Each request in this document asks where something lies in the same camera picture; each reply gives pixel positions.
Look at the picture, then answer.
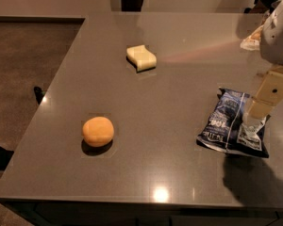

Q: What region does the yellow wavy sponge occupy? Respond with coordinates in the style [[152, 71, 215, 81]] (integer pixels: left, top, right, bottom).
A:
[[126, 45, 157, 73]]

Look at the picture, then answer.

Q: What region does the orange fruit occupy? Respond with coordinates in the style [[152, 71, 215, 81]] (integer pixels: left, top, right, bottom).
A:
[[82, 117, 114, 147]]

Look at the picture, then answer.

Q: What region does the blue chip bag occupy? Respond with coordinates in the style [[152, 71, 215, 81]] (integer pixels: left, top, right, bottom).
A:
[[196, 88, 269, 158]]

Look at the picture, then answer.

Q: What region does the small black floor object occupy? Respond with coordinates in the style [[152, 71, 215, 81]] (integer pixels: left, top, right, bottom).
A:
[[34, 87, 45, 104]]

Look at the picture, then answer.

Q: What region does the white snack wrapper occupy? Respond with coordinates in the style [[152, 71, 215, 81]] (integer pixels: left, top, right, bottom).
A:
[[240, 25, 263, 51]]

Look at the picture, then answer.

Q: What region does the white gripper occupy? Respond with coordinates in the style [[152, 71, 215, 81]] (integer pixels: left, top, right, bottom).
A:
[[242, 7, 283, 126]]

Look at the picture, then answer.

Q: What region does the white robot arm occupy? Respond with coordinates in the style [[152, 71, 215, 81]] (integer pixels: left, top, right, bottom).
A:
[[241, 0, 283, 126]]

